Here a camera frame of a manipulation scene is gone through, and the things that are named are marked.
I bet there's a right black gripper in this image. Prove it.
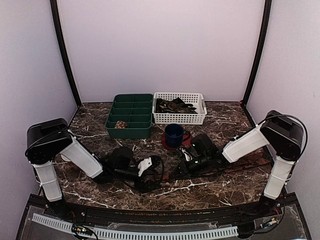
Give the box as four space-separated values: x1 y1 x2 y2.
170 152 211 179

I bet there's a brown red floral tie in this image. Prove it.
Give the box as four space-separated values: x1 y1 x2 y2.
162 153 271 182

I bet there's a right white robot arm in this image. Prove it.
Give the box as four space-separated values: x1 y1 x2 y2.
170 110 308 217

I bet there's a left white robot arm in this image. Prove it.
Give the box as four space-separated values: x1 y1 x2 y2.
25 118 162 218

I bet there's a camouflage ties pile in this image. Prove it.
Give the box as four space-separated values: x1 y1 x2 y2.
154 97 197 114

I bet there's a red floral saucer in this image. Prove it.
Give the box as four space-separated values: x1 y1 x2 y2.
161 131 193 152

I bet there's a blue enamel mug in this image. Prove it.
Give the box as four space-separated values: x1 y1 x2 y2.
164 123 191 148

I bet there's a white plastic basket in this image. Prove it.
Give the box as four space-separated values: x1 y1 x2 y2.
152 92 207 125

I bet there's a rolled brown tie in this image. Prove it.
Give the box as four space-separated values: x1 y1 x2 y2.
114 120 129 129

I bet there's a green compartment tray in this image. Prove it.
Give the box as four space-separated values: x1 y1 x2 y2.
105 93 153 139

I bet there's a white orange bowl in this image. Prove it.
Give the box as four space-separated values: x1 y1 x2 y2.
60 154 71 162

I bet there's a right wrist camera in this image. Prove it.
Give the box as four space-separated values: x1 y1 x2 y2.
178 133 219 162

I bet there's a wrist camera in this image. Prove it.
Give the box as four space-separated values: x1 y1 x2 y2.
178 133 219 162
107 146 163 177

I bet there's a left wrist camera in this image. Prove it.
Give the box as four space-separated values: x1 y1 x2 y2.
107 146 163 177

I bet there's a white cable duct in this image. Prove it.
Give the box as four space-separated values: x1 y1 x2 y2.
31 213 239 240

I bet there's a black front rail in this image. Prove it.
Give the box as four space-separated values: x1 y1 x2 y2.
65 202 260 224

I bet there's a right black frame post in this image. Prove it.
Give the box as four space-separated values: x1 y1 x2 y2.
242 0 272 106

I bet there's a black frame post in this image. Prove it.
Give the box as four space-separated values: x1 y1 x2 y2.
242 0 272 106
49 0 82 108

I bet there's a left black frame post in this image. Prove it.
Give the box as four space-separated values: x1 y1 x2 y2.
49 0 82 108

